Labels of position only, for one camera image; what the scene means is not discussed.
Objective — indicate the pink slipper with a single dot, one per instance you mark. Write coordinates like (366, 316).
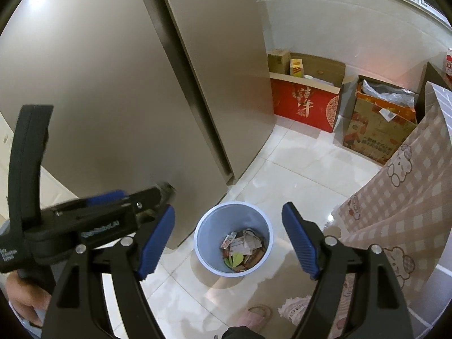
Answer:
(254, 316)

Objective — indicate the champagne gold refrigerator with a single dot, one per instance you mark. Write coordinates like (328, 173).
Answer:
(106, 77)

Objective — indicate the small brown cardboard box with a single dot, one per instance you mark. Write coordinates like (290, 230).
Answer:
(279, 61)

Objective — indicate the green wrapper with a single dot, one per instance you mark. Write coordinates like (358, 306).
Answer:
(233, 259)

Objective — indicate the blue plastic waste bin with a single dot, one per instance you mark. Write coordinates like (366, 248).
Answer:
(212, 226)

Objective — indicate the pile of wrappers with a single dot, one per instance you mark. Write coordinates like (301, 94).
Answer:
(243, 243)

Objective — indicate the dark wooden cabinet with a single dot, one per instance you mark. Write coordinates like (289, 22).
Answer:
(429, 77)

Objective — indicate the white plastic shopping bag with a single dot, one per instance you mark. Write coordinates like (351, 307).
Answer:
(449, 61)

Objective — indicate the yellow carton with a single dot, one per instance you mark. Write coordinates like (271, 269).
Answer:
(296, 67)

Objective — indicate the red printed cardboard box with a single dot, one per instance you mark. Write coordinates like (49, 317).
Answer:
(317, 109)

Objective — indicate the brown printed cardboard box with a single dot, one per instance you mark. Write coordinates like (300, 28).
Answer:
(370, 137)

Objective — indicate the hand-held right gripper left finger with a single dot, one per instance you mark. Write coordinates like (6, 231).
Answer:
(155, 243)

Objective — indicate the person's left hand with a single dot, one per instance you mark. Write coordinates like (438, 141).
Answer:
(24, 296)

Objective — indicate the pink checked cartoon tablecloth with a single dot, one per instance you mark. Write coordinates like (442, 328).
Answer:
(406, 201)

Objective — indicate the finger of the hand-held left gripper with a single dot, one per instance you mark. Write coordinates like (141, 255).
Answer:
(148, 197)
(106, 197)

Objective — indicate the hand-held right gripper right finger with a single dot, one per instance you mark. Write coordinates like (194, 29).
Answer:
(300, 240)

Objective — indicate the pink frilled cloth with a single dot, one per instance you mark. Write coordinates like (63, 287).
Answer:
(293, 307)

